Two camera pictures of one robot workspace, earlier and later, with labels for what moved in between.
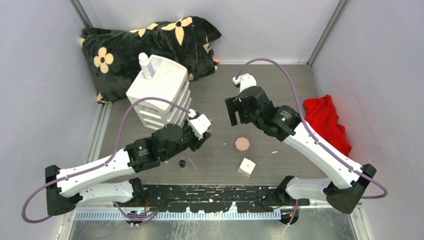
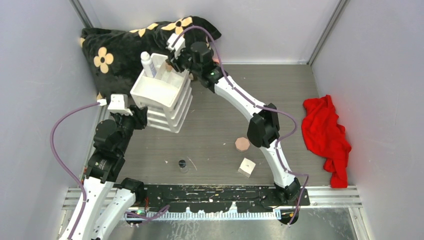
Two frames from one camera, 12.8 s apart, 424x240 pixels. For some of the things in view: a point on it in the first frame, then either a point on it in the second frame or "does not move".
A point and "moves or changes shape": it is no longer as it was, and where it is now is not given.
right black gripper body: [248, 117] to [184, 62]
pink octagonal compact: [242, 144] does not move
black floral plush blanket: [112, 55] does not move
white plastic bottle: [147, 70] moves or changes shape
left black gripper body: [190, 139] to [136, 121]
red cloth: [320, 114] does not move
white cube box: [246, 167] does not move
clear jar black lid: [182, 165] does not move
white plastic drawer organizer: [168, 82] does not move
